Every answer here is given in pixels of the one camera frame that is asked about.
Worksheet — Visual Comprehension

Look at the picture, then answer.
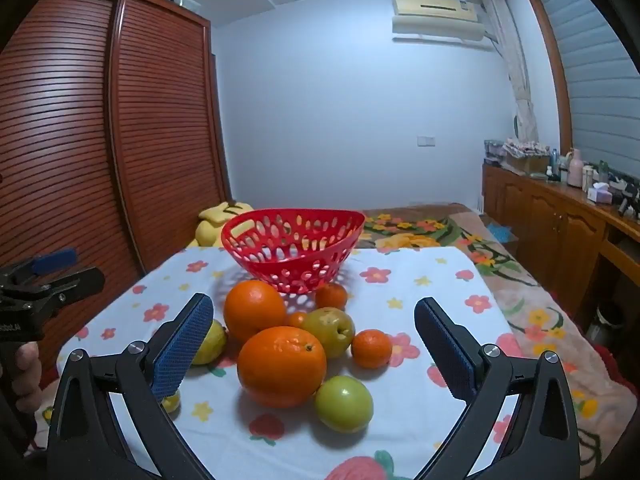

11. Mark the white air conditioner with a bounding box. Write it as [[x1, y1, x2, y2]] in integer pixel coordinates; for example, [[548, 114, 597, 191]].
[[391, 0, 498, 50]]

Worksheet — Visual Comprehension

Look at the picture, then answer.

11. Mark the red plastic basket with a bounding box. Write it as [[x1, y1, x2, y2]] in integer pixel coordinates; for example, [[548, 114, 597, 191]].
[[221, 208, 366, 295]]

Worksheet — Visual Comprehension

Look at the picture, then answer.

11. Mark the yellow plush toy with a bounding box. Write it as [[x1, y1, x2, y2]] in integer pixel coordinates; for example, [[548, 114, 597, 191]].
[[194, 201, 253, 248]]

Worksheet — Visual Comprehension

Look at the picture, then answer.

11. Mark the grey window blind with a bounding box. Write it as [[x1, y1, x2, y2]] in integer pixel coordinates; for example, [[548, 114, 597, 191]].
[[540, 0, 640, 181]]

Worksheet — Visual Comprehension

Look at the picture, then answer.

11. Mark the wooden window frame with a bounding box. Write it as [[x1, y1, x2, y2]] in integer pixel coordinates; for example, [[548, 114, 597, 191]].
[[522, 0, 573, 150]]

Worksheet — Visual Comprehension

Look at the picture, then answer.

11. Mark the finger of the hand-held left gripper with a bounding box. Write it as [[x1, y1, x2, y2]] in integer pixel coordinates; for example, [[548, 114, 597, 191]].
[[0, 248, 78, 282], [27, 266, 106, 313]]

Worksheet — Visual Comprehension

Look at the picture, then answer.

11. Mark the person's left hand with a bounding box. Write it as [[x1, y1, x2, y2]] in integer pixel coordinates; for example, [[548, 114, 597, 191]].
[[12, 342, 44, 413]]

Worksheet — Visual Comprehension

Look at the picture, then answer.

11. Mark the lime-yellow round fruit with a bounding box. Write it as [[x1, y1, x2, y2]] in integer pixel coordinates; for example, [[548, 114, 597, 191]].
[[191, 319, 229, 366]]

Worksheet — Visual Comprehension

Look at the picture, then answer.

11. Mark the cardboard box with packets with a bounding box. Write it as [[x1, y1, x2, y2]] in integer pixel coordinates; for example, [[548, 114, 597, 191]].
[[502, 139, 551, 175]]

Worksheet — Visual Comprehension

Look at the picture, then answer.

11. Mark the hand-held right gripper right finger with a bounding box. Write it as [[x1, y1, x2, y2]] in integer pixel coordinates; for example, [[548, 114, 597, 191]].
[[410, 296, 583, 480]]

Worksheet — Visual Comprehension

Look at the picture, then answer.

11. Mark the brown slatted wardrobe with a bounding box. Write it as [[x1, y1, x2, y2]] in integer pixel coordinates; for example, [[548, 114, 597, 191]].
[[0, 0, 233, 411]]

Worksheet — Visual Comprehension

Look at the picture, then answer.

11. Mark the grey trash bin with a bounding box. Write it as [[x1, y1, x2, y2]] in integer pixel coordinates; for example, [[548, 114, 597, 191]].
[[586, 305, 626, 348]]

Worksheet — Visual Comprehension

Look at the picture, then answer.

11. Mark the pink bottle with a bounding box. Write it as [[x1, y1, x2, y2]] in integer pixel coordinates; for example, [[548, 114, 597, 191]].
[[567, 148, 585, 188]]

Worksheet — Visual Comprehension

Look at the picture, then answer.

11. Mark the white floral cloth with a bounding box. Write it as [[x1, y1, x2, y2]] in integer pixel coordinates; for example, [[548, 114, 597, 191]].
[[50, 246, 521, 480]]

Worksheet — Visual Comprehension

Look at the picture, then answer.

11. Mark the large orange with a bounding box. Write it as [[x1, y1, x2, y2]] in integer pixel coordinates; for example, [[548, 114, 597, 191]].
[[237, 326, 328, 409], [223, 280, 288, 345]]

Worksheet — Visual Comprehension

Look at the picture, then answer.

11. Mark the black toy robot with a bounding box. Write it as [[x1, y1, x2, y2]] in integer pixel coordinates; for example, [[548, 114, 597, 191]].
[[617, 185, 640, 218]]

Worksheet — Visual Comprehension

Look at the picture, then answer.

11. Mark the yellow-green pear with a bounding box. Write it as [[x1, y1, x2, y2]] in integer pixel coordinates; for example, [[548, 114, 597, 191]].
[[300, 307, 356, 360]]

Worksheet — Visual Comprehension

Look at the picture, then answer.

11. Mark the green round fruit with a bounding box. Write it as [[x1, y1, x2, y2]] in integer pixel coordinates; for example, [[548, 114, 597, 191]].
[[314, 375, 374, 434]]

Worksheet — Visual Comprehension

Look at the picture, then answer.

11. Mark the wooden cabinet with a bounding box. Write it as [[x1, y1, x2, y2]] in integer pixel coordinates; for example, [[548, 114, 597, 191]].
[[481, 160, 640, 341]]

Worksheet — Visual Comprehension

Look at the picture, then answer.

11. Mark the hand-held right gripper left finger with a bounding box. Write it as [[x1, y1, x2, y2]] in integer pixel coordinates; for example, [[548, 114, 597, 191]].
[[47, 292, 216, 480]]

